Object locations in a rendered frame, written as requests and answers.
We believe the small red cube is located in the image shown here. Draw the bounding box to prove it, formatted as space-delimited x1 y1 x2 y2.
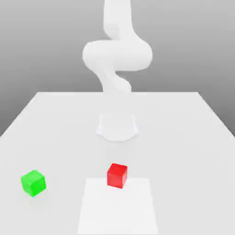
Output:
106 162 128 190

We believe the small green cube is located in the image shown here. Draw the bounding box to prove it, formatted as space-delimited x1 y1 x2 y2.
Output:
20 169 47 198

